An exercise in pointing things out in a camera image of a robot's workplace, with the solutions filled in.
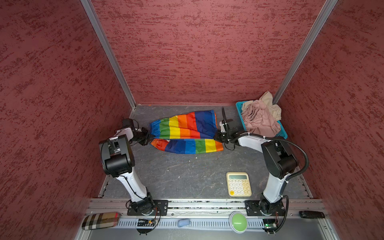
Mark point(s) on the left aluminium corner post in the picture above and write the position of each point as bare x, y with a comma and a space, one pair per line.
97, 26

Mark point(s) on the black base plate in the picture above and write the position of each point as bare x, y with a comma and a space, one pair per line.
160, 208
252, 207

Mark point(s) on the pink shorts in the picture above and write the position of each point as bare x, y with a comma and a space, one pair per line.
258, 119

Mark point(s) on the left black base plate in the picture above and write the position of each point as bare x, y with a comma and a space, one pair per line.
160, 208

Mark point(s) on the beige shorts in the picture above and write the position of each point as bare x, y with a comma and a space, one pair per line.
267, 99

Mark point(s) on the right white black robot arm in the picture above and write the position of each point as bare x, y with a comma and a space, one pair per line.
279, 159

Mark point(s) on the aluminium front rail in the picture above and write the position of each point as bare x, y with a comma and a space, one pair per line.
210, 221

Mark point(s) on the small blue grey eraser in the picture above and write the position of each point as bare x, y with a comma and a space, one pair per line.
183, 223

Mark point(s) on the right aluminium corner post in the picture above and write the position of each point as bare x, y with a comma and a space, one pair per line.
317, 26

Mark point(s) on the green round push button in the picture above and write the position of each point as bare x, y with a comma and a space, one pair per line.
238, 222

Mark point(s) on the right small circuit board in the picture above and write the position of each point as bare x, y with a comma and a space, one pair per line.
270, 225

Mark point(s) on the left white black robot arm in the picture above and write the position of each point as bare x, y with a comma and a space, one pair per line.
118, 162

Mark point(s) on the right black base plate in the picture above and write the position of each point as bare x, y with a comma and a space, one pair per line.
252, 207

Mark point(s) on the teal plastic basket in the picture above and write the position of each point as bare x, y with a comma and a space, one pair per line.
239, 106

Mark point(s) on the aluminium corner post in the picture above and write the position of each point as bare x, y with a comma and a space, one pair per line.
97, 26
317, 26

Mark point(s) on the rainbow striped shorts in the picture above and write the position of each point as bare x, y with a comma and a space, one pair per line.
191, 133

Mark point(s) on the small circuit board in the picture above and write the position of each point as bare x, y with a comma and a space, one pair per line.
270, 225
145, 226

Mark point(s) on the cream yellow calculator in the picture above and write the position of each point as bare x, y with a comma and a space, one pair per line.
238, 184

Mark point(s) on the black remote device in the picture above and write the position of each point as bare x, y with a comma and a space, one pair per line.
312, 215

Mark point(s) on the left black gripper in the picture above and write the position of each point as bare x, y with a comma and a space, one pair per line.
147, 135

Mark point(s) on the plaid glasses case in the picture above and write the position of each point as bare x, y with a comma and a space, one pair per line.
100, 221

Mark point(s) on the left small circuit board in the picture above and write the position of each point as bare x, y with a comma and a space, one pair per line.
145, 226

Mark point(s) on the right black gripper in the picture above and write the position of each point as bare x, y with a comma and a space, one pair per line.
217, 136

